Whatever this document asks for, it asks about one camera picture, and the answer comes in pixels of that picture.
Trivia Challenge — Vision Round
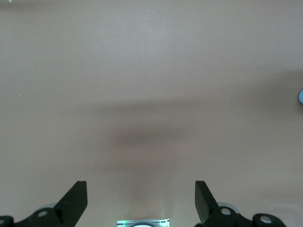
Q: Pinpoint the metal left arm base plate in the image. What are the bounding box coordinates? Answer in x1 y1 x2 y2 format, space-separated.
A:
116 218 171 227

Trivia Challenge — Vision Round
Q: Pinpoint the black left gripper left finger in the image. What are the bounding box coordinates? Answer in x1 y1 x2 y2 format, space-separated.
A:
0 181 88 227

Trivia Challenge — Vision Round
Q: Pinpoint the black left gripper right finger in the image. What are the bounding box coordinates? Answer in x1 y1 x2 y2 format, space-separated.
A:
194 181 287 227

